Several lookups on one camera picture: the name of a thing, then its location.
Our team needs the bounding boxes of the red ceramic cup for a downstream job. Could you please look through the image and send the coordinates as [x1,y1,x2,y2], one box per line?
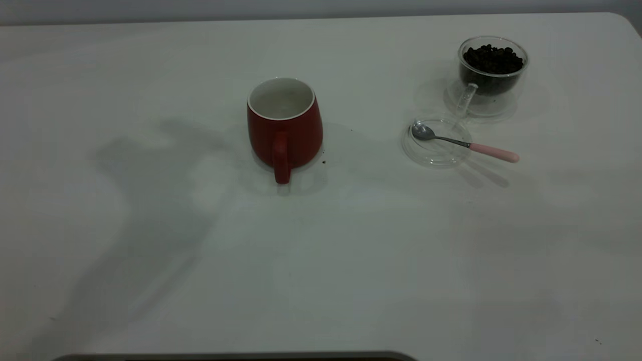
[246,77,324,185]

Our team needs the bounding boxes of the metal spoon with pink handle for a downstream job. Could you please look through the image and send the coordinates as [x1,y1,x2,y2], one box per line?
[411,122,520,164]

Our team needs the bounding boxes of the dark coffee beans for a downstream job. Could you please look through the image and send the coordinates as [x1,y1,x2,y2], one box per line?
[460,44,525,96]

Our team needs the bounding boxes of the clear glass cup with handle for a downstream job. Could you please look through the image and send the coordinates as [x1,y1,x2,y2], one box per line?
[445,36,529,124]

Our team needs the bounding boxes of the clear glass saucer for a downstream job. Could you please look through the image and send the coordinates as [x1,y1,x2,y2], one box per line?
[401,117,473,169]

